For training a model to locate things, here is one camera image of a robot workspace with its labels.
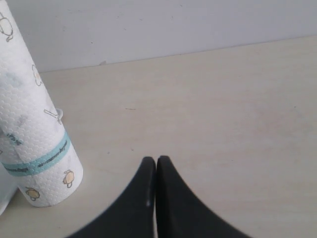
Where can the printed paper towel roll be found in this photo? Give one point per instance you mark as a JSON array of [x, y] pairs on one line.
[[35, 148]]

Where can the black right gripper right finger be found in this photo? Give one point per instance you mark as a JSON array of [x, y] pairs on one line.
[[180, 213]]

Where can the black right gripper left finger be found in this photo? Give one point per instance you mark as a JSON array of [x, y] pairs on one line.
[[131, 215]]

